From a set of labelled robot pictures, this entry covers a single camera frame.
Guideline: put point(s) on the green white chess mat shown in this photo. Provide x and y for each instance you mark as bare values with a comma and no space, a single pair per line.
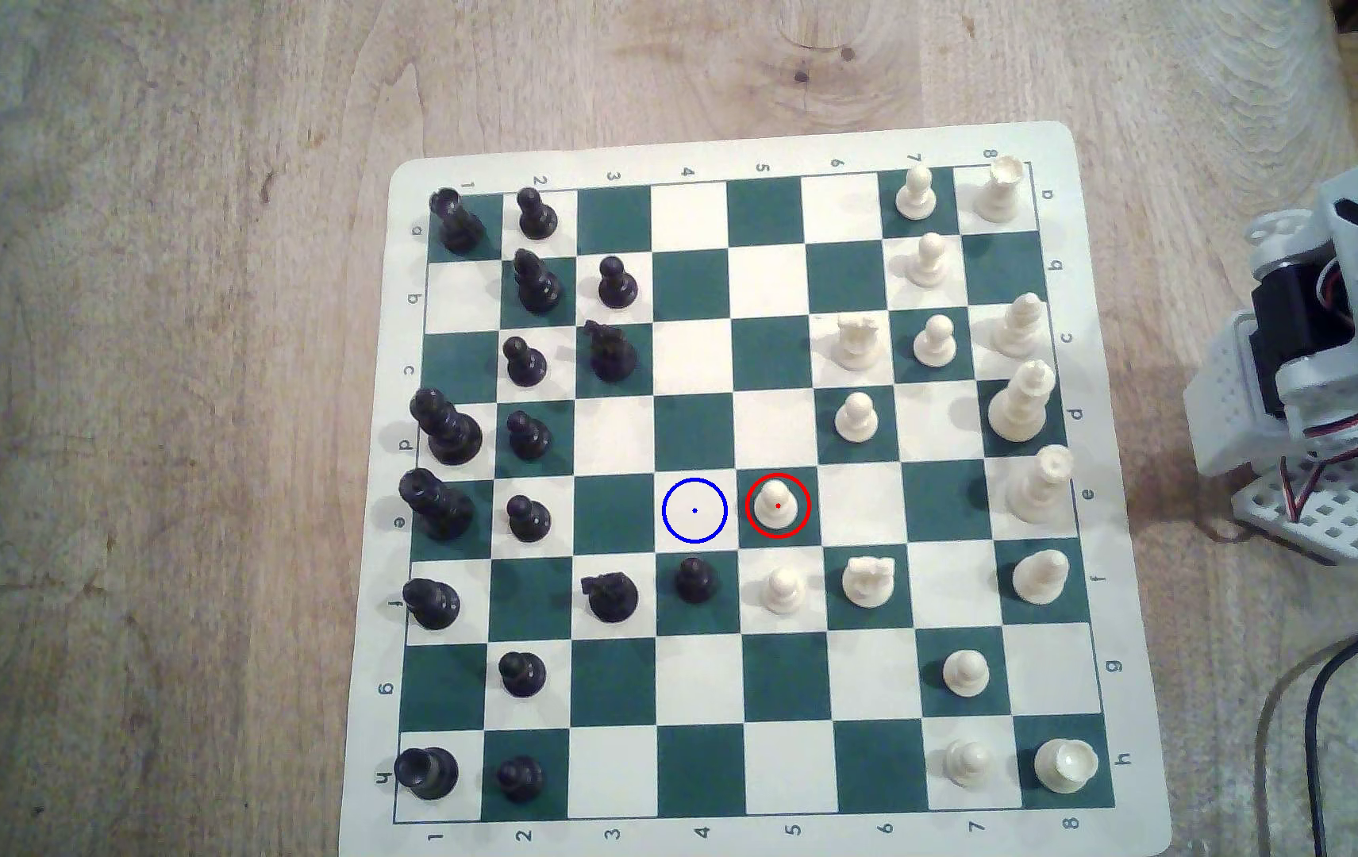
691,286

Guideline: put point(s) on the white knight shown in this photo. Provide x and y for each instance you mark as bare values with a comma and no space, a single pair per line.
869,583
857,345

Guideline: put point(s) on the black bishop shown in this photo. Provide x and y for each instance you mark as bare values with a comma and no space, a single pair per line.
436,607
539,289

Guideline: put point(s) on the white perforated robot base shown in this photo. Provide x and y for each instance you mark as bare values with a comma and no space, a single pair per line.
1333,524

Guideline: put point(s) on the black knight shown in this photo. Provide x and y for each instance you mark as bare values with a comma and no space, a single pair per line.
614,599
613,355

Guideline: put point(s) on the white rook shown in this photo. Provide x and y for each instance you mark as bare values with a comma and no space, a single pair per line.
998,197
1064,768

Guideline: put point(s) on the white bishop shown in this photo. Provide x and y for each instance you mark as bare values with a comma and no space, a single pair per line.
1038,579
1018,333

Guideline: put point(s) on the black queen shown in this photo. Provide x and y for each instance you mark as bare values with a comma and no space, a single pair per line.
444,509

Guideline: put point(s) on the white pawn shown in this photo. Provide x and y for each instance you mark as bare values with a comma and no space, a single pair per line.
935,345
929,264
969,764
916,200
856,421
776,509
785,593
966,675

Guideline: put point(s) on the white queen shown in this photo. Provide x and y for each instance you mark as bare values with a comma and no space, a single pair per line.
1036,494

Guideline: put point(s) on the white queen row d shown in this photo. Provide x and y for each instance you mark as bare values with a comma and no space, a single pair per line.
1018,411

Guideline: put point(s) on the black pawn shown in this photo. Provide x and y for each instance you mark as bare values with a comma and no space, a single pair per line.
523,676
618,288
530,440
520,780
537,220
530,523
526,366
695,582

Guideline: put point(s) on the black rook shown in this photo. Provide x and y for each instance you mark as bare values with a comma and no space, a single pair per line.
458,229
429,774

